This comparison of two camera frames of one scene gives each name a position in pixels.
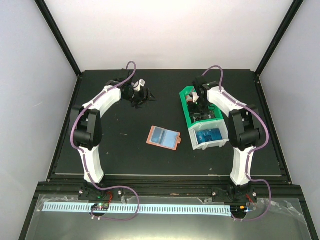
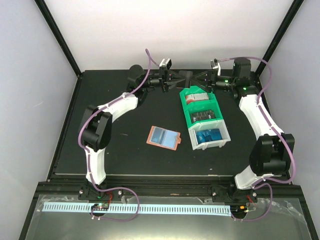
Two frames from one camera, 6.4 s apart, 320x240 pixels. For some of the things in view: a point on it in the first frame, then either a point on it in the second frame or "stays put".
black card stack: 196,116 stays put
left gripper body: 137,98 -> 163,78
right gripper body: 200,106 -> 212,80
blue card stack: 208,135 stays put
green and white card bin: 207,130 stays put
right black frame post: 294,9 stays put
